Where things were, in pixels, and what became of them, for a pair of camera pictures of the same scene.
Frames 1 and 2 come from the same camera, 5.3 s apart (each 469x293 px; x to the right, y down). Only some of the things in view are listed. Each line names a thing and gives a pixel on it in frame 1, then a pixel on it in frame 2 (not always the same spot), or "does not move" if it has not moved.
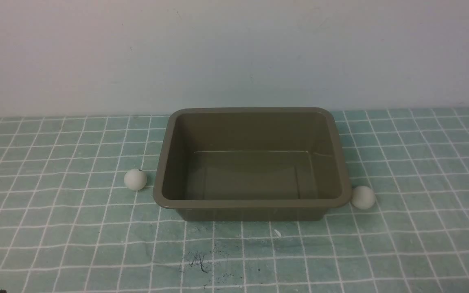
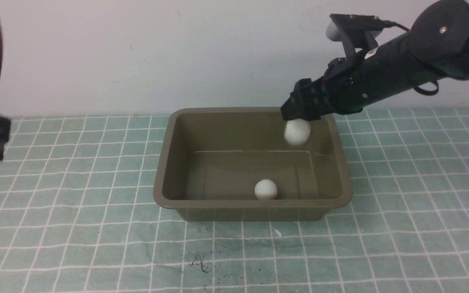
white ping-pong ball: (363, 197) to (297, 131)
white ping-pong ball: (135, 179) to (265, 189)
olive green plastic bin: (252, 164) does not move
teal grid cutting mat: (52, 213) does not move
